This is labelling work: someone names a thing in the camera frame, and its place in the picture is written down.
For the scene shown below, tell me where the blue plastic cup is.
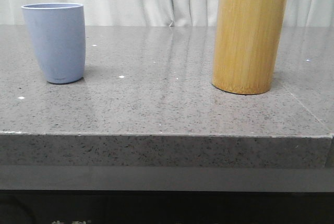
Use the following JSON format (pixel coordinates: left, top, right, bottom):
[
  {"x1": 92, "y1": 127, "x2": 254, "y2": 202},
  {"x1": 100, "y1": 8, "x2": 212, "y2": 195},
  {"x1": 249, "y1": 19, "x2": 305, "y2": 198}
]
[{"x1": 21, "y1": 3, "x2": 86, "y2": 84}]

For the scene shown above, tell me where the bamboo cylindrical holder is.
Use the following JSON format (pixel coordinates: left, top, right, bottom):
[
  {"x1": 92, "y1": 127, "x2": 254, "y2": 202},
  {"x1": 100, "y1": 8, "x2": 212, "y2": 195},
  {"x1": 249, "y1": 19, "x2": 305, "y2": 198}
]
[{"x1": 212, "y1": 0, "x2": 286, "y2": 95}]

